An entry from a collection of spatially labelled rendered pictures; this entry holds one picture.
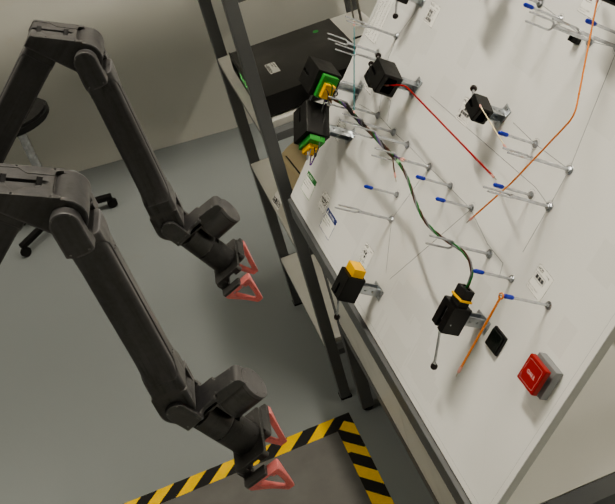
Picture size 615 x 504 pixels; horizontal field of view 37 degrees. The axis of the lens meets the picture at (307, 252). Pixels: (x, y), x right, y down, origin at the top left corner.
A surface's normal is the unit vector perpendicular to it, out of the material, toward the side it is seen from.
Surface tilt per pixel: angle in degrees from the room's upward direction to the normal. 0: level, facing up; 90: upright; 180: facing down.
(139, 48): 90
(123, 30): 90
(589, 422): 0
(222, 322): 0
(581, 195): 53
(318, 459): 0
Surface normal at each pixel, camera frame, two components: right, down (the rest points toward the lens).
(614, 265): -0.87, -0.18
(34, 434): -0.22, -0.77
